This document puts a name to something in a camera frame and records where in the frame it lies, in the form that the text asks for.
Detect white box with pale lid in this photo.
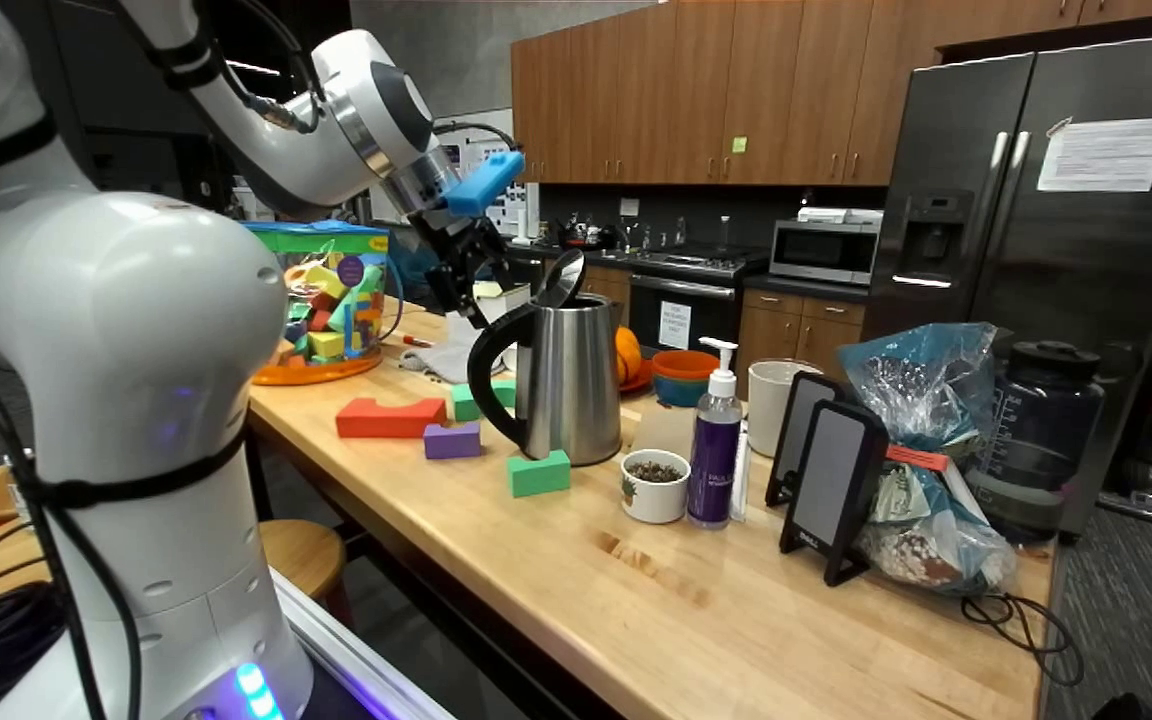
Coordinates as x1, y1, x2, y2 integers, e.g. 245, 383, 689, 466
436, 276, 528, 383

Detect black desktop speaker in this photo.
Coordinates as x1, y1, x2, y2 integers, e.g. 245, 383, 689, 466
775, 398, 892, 589
762, 367, 846, 512

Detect white ramekin cup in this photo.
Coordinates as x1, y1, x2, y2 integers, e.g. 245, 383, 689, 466
617, 446, 697, 526

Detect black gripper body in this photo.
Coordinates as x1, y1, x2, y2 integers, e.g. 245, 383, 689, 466
407, 208, 506, 291

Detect purple foam block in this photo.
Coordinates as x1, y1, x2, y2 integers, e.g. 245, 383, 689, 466
421, 422, 482, 466

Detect clear bin of foam blocks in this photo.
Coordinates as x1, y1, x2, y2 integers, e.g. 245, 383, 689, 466
248, 217, 407, 383

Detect black cable on table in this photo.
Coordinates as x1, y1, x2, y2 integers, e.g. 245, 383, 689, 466
954, 583, 1086, 691

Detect red foam block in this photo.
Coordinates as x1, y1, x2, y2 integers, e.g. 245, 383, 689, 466
332, 394, 449, 441

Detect silver microwave oven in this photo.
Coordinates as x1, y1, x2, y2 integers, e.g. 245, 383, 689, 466
769, 217, 884, 289

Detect purple pump bottle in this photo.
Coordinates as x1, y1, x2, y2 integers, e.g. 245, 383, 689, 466
684, 333, 746, 526

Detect stainless steel refrigerator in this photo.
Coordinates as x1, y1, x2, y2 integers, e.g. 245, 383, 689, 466
863, 27, 1152, 535

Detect orange tray under bin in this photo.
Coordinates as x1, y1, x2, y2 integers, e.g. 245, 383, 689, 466
248, 348, 407, 394

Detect small green foam block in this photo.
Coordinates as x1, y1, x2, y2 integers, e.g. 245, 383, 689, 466
502, 446, 575, 499

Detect stainless steel electric kettle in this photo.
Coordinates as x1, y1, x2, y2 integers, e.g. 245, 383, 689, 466
462, 248, 626, 467

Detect large light green foam block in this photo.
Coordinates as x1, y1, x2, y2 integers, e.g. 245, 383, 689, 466
442, 376, 519, 427

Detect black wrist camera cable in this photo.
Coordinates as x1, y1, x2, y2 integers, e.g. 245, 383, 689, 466
427, 115, 528, 162

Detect brown wooden base cabinet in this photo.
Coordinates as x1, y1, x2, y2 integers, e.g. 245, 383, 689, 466
733, 281, 866, 394

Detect blue plastic bag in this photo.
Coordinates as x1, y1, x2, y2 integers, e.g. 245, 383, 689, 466
837, 316, 1025, 596

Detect blue wrist camera housing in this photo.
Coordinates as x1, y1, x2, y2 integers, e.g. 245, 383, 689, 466
438, 148, 528, 223

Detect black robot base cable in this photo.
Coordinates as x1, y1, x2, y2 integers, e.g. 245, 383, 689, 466
0, 333, 251, 720

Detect white mug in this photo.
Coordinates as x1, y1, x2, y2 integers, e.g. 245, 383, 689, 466
745, 355, 818, 459

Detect brown wooden wall cabinets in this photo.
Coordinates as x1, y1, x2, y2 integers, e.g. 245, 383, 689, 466
506, 0, 1152, 194

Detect orange bowl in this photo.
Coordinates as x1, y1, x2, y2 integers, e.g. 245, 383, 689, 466
646, 348, 722, 389

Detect teal bowl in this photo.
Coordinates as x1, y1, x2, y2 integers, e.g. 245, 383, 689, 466
650, 376, 713, 412

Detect black kitchen stove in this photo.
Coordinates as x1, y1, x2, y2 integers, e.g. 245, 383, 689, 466
624, 248, 769, 355

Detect white tray on microwave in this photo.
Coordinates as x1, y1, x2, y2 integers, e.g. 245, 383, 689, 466
790, 201, 889, 234

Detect white paper on refrigerator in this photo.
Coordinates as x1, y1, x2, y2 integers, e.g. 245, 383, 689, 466
1030, 112, 1152, 195

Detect white robot base platform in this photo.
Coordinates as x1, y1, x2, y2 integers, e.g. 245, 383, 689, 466
266, 568, 459, 720

